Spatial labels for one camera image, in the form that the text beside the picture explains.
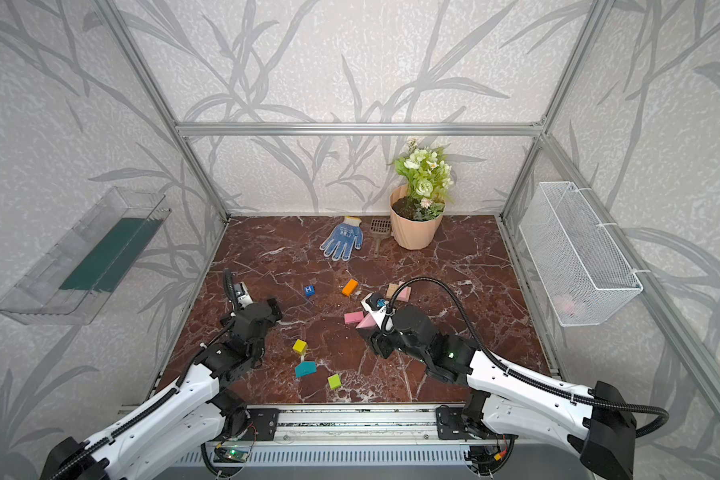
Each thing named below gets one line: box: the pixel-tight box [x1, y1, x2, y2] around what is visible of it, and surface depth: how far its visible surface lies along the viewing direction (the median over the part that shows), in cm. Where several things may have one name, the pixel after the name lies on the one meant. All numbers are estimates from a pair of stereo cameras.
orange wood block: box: [341, 278, 359, 297], surface depth 101 cm
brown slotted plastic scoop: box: [370, 218, 391, 258], surface depth 117 cm
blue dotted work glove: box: [319, 216, 364, 261], surface depth 114 cm
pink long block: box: [355, 313, 381, 335], surface depth 73 cm
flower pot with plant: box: [389, 139, 454, 250], surface depth 99 cm
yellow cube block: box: [292, 338, 308, 355], surface depth 86 cm
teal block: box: [295, 361, 317, 378], surface depth 84 cm
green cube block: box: [328, 374, 342, 390], surface depth 82 cm
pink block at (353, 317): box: [344, 311, 364, 323], surface depth 93 cm
